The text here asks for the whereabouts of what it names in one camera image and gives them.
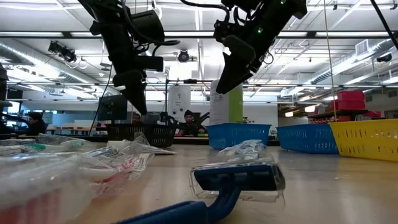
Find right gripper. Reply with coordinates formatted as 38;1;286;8
215;5;281;95

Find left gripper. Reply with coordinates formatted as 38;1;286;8
99;26;149;116

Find small clear packet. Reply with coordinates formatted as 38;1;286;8
106;139;177;156

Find blue toothbrush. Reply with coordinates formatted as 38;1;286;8
216;139;269;160

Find pile of clear plastic packets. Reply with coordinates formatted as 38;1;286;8
0;146;156;224

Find dark blue disposable razor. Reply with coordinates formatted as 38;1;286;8
113;157;286;224

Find black computer monitor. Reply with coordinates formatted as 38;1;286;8
97;94;128;123

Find white green wipes canister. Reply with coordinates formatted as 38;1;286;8
209;79;244;125

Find white sign panel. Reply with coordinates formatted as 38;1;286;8
167;85;192;124

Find black plastic basket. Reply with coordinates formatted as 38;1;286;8
105;123;178;149

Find blue plastic basket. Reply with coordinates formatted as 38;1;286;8
206;123;272;151
275;123;340;155

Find dark storage shelf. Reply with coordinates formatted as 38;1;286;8
307;108;369;124

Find green wrapped toothbrush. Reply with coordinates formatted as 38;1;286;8
0;133;91;157

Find red storage bin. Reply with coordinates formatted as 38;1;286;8
336;90;366;102
331;100;366;111

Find yellow plastic basket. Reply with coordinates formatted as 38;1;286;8
328;118;398;163

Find hanging black cable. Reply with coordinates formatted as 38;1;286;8
88;63;114;136

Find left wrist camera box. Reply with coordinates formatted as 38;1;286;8
136;55;165;73

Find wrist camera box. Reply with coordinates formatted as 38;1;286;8
136;55;165;73
213;19;238;44

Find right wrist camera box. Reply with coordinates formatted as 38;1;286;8
213;19;238;44

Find black background stand frame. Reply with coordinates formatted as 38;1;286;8
164;78;216;126

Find black ceiling dome camera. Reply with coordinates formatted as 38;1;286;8
177;49;191;63

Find hanging yellow cord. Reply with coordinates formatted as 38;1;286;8
323;0;338;123

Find silver ventilation duct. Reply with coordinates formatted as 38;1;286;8
310;39;398;85
0;42;91;85

